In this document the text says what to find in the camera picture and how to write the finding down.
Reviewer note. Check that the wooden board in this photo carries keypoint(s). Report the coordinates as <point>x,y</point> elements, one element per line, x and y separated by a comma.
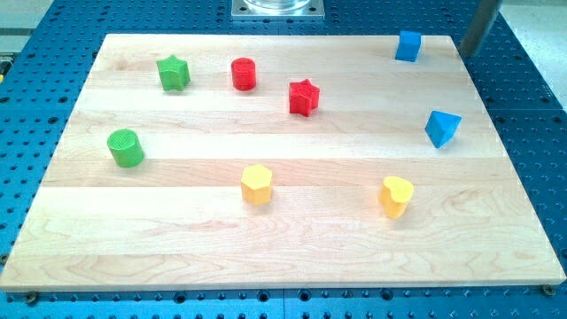
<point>178,221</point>

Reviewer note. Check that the left board stop bolt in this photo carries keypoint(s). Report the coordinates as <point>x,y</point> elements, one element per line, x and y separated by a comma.
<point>31,298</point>

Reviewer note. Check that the board stop bolt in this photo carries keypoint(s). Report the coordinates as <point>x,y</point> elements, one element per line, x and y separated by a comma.
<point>31,298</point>
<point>548,290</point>

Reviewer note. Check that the right board stop bolt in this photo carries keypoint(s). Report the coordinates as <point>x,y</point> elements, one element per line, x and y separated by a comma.
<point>548,290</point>

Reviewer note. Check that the yellow hexagon block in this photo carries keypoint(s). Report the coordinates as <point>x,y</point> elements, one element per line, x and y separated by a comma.
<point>256,181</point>

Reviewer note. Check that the red star block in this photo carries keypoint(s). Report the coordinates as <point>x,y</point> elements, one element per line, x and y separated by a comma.
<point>303,97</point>

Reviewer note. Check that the red cylinder block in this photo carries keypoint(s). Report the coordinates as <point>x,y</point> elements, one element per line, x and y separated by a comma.
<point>243,71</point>

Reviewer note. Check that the yellow heart block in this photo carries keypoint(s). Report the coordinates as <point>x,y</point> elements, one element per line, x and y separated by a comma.
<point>395,195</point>

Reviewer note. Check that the green star block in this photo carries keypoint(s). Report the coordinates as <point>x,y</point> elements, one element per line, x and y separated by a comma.
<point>173,73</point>

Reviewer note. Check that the green cylinder block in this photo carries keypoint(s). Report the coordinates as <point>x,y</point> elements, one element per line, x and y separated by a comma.
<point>125,148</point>

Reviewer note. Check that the blue triangle block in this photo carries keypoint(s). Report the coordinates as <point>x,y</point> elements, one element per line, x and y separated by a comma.
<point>441,127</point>

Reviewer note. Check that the blue cube block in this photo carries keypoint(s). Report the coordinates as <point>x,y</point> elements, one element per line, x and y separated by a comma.
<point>409,46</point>

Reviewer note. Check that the grey metal pusher rod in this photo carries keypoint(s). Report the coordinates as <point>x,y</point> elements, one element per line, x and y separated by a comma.
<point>479,27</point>

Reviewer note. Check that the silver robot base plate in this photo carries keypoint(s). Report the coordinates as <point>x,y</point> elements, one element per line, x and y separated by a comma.
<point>277,9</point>

